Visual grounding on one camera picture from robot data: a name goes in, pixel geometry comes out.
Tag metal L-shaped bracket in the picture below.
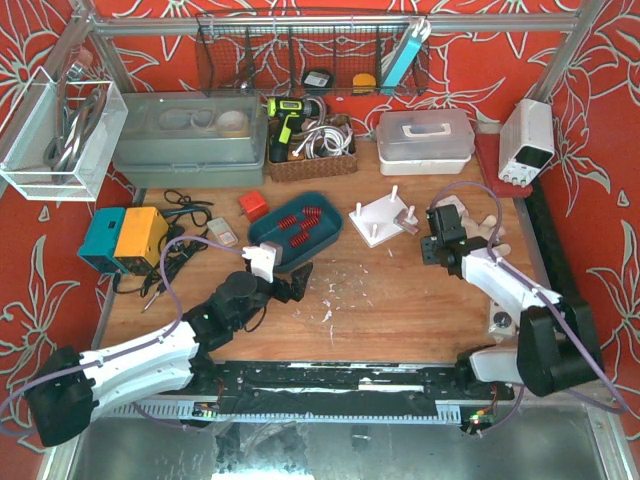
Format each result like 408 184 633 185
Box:
394 211 419 235

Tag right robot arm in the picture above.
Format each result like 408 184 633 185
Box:
421 205 603 397

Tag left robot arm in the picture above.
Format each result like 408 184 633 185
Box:
25 263 313 447

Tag red spring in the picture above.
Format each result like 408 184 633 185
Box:
289 231 310 248
302 206 322 217
299 217 319 231
278 215 298 230

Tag teal plastic tray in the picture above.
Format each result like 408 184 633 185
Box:
248 191 344 273

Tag white cube charger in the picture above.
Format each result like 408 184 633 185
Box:
437 195 467 216

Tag beige work glove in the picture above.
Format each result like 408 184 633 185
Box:
460 212 511 256

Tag red cube box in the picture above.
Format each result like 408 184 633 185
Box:
238 190 269 223

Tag white clear lidded toolbox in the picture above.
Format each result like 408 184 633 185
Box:
376 109 475 176

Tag woven brown basket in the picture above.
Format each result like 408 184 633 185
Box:
266 114 358 182

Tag soldering iron pen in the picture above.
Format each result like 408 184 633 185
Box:
141 282 166 314

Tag red mat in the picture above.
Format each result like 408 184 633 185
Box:
475 133 533 199

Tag white bench power supply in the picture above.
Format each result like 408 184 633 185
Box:
498 99 555 188

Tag grey plastic storage box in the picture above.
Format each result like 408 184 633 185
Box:
113 92 268 189

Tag yellow tape measure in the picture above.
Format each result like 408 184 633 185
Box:
352 73 377 95

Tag teal power supply box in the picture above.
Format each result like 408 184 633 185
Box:
77 207 128 274

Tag blue white book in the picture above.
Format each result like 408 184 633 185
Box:
380 17 432 95

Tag clear acrylic bin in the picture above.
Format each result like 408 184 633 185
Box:
1 68 128 202

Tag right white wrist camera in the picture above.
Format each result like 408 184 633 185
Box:
427 205 451 236

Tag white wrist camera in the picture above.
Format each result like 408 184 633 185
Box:
242 242 283 283
427 205 451 236

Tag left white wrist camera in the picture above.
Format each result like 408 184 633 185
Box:
242 242 283 283

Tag white four-peg base plate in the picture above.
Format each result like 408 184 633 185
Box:
348 185 418 248

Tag black tangled cables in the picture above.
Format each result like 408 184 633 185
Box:
112 188 216 299

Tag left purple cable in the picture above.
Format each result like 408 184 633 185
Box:
0 237 251 436

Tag purple cable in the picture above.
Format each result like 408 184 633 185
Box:
432 182 626 436
0 237 251 436

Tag white coiled cable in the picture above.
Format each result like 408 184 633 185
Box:
292 124 354 159

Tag green yellow cordless drill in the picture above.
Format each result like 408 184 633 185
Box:
267 97 321 163

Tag black wire wall basket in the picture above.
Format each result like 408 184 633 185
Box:
195 7 429 96

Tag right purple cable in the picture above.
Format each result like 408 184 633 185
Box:
432 182 626 436

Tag grey coiled cable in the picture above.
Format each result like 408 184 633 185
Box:
43 74 107 184

